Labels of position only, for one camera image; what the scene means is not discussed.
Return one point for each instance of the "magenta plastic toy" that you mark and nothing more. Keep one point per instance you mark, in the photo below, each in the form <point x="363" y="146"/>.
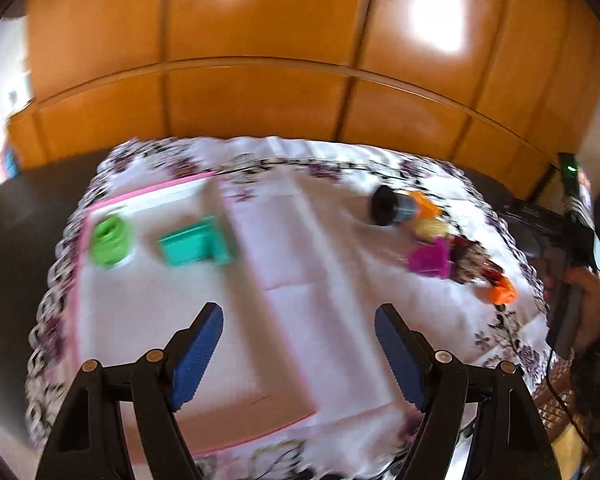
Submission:
<point x="429" y="259"/>

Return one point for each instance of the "silver cup with black base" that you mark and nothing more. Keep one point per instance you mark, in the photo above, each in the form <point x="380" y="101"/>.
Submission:
<point x="387" y="206"/>

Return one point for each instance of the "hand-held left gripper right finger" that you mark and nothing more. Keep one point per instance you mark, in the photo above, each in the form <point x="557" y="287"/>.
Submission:
<point x="402" y="355"/>

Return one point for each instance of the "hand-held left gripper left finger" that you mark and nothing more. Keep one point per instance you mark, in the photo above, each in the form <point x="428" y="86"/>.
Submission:
<point x="197" y="355"/>

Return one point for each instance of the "yellow plastic toy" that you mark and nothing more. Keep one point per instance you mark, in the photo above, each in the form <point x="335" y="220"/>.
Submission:
<point x="431" y="228"/>

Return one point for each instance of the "yellow-orange toy slide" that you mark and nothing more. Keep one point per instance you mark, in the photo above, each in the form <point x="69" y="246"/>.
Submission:
<point x="426" y="206"/>

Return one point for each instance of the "wooden wardrobe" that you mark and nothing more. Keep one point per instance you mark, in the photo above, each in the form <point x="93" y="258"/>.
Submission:
<point x="280" y="35"/>

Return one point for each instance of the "white tray with pink rim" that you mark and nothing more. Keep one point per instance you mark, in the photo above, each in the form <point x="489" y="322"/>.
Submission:
<point x="155" y="320"/>

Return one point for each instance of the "person's right forearm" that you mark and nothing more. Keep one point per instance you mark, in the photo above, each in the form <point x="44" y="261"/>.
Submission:
<point x="597" y="380"/>

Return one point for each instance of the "white floral tablecloth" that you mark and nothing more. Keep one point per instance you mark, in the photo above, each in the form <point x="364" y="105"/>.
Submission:
<point x="330" y="260"/>

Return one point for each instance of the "green plastic toy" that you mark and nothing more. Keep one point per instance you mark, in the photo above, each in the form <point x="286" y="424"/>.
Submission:
<point x="111" y="241"/>

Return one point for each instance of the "person's right hand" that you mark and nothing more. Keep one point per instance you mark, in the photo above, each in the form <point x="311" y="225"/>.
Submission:
<point x="592" y="310"/>

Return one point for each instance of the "orange plastic block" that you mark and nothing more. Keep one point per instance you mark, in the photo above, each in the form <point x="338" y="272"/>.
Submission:
<point x="501" y="292"/>

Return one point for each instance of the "teal plastic toy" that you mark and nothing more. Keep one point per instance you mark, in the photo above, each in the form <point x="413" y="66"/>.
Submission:
<point x="192" y="246"/>

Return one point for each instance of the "brown pine cone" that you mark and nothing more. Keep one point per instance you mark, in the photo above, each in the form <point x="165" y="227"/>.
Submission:
<point x="466" y="257"/>

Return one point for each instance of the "wicker chair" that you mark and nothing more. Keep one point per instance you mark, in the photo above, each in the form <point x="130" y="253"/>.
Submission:
<point x="555" y="410"/>

